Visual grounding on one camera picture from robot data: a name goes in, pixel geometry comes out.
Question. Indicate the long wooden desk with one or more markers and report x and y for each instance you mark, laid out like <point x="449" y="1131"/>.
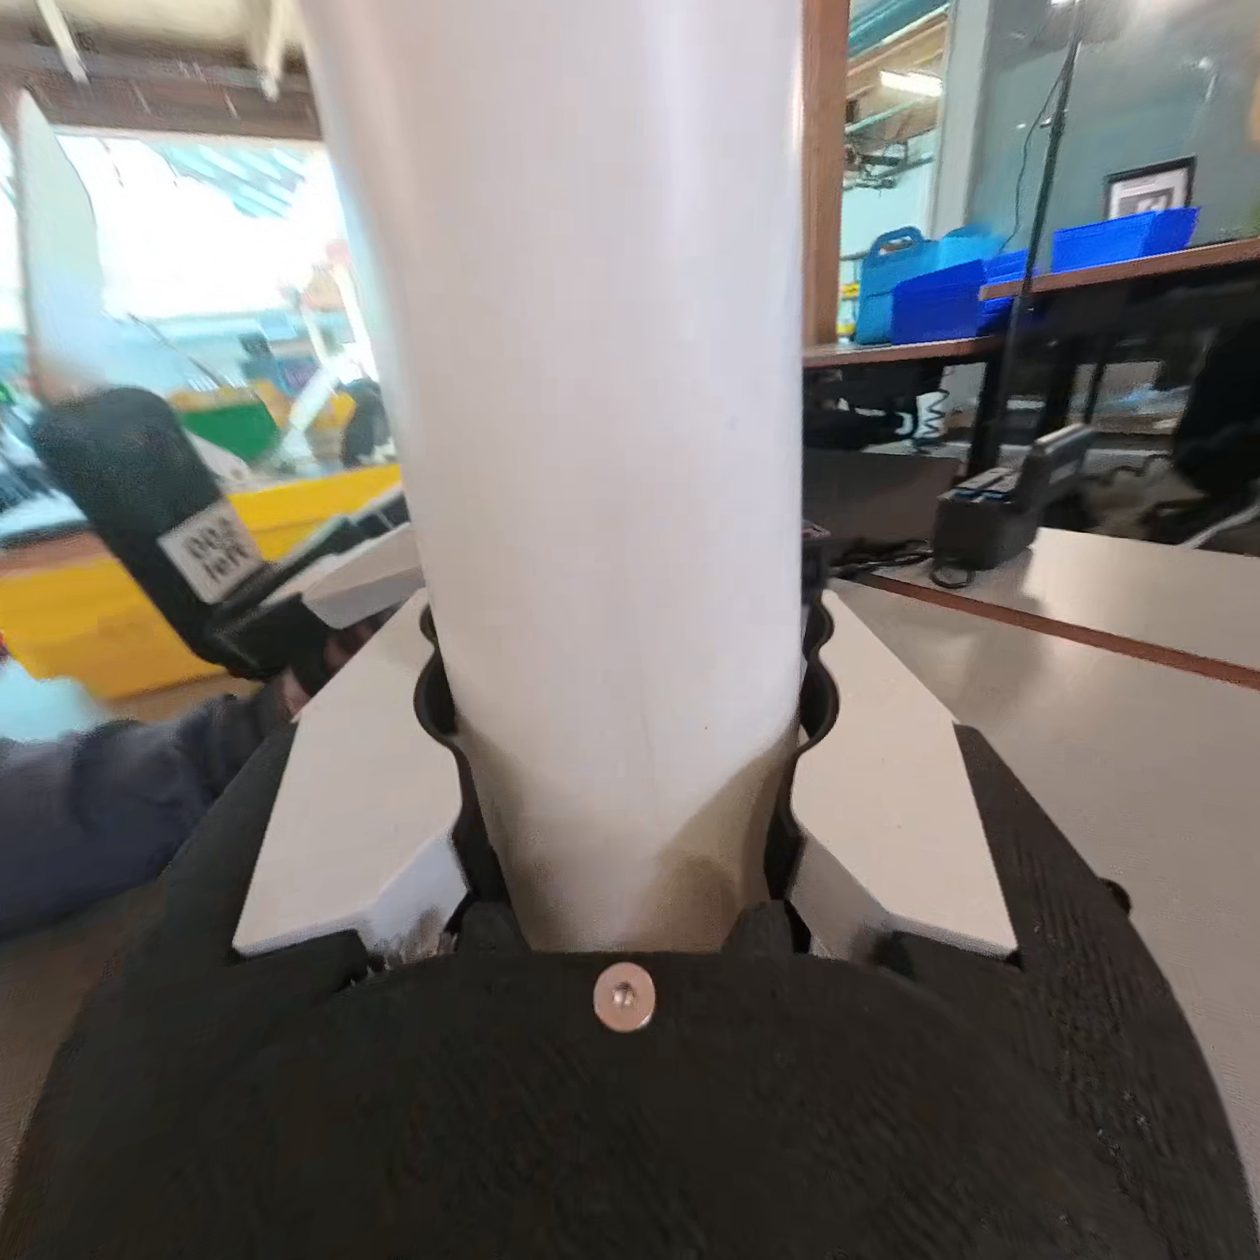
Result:
<point x="1132" y="270"/>

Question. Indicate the yellow plastic bin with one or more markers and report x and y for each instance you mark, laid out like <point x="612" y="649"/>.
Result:
<point x="78" y="612"/>

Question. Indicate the wooden post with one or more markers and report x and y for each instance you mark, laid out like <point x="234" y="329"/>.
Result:
<point x="825" y="168"/>

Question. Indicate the blue plastic toolbox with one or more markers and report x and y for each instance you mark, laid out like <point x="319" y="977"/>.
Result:
<point x="882" y="287"/>

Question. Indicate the open blue parts bin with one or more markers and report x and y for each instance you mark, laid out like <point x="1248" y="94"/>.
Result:
<point x="1121" y="240"/>
<point x="935" y="306"/>
<point x="1010" y="287"/>

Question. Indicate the black battery box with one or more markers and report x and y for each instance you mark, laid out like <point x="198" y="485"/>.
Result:
<point x="994" y="513"/>

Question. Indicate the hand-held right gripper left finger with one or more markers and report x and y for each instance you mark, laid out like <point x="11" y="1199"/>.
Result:
<point x="343" y="787"/>

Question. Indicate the person's left forearm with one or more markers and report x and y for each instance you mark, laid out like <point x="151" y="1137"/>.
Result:
<point x="98" y="807"/>

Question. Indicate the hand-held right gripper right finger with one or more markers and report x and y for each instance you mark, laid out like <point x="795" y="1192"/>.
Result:
<point x="896" y="799"/>

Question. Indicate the studio light on stand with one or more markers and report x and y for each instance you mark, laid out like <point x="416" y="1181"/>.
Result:
<point x="1034" y="198"/>

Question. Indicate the white bottle black cap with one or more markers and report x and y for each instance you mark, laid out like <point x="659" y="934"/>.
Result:
<point x="590" y="394"/>

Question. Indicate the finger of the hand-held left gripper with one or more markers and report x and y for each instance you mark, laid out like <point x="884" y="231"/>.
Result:
<point x="369" y="581"/>
<point x="343" y="532"/>

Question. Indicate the green plastic bin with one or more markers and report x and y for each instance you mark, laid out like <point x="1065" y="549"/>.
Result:
<point x="232" y="424"/>

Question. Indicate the framed marker tag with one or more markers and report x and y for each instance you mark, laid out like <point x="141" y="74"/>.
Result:
<point x="1148" y="188"/>

